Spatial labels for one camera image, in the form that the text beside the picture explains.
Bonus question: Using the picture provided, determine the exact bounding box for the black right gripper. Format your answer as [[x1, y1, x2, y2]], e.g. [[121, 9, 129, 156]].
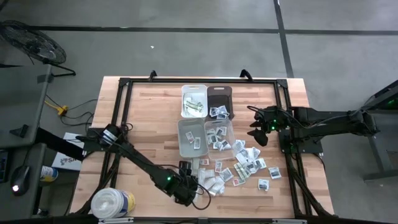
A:
[[247, 106, 282, 147]]

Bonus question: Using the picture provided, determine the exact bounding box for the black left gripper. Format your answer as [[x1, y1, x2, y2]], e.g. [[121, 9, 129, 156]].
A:
[[170, 160, 200, 207]]

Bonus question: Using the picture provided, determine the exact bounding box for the grey plastic bin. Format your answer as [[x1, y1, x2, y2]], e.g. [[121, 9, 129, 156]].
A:
[[177, 118, 208, 159]]

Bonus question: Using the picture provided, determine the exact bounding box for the clear plastic bin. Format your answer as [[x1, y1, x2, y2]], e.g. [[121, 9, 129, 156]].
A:
[[203, 119, 236, 161]]

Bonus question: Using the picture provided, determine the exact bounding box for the dark brown plastic bin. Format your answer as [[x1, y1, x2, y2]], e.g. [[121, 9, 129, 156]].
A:
[[206, 85, 234, 121]]

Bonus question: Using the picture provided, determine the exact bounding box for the white plastic bin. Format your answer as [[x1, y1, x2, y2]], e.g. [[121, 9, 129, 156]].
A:
[[181, 84, 208, 119]]

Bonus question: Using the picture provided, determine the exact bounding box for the white wipes tub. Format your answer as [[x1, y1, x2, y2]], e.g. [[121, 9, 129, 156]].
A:
[[90, 187, 137, 220]]

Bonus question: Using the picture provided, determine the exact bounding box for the white printed box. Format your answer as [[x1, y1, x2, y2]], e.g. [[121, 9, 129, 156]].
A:
[[51, 132, 85, 172]]

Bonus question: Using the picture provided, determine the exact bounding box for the grey metal stand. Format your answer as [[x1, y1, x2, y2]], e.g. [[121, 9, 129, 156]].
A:
[[353, 79, 398, 181]]

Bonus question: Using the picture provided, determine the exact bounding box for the black desk leg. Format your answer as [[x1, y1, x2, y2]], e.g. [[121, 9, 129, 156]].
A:
[[34, 127, 85, 161]]

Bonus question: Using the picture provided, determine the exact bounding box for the yellow power connector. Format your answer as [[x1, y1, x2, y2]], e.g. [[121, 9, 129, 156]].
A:
[[44, 99, 70, 117]]

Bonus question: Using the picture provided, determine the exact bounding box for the blue and white can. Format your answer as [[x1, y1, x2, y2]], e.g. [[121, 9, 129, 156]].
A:
[[40, 166, 59, 183]]

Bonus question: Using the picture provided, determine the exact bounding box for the grey desk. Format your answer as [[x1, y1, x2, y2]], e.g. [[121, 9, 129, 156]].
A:
[[0, 142, 47, 218], [0, 64, 52, 149]]

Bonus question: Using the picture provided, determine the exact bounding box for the black computer mouse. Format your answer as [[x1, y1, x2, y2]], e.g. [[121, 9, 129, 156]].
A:
[[10, 164, 31, 197]]

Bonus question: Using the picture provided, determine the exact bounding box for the black floor fan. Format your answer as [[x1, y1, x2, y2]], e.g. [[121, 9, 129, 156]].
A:
[[0, 20, 77, 78]]

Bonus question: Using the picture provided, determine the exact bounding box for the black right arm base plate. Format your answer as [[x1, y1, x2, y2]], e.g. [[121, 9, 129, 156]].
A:
[[279, 128, 324, 155]]

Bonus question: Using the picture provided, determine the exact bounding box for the silver bracket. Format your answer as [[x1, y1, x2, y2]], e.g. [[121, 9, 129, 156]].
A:
[[272, 218, 307, 224], [98, 217, 134, 224]]

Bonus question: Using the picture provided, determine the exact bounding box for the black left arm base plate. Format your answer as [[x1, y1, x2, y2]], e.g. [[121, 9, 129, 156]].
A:
[[82, 127, 129, 153]]

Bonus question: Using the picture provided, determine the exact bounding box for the black floor cable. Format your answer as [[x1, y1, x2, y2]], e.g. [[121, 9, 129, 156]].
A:
[[58, 98, 99, 127]]

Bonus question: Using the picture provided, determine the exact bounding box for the black desk bracket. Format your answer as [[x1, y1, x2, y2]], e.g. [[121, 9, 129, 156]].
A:
[[9, 124, 29, 139]]

